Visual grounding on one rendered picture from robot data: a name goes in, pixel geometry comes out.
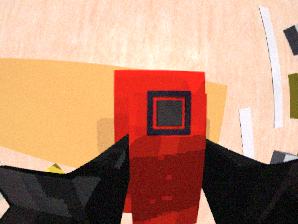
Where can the orange panel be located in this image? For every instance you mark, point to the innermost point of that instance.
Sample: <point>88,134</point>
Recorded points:
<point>63,111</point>

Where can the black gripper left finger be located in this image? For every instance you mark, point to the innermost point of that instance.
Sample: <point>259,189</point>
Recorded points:
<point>93,194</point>

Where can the light grey flat rectangular block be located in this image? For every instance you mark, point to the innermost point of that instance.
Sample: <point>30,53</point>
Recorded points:
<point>292,38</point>
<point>281,157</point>

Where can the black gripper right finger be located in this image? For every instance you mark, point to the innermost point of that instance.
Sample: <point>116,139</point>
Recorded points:
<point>241,190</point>

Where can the yellow rectangular block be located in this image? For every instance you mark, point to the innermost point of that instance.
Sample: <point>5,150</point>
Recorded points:
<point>55,168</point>
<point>293,88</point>

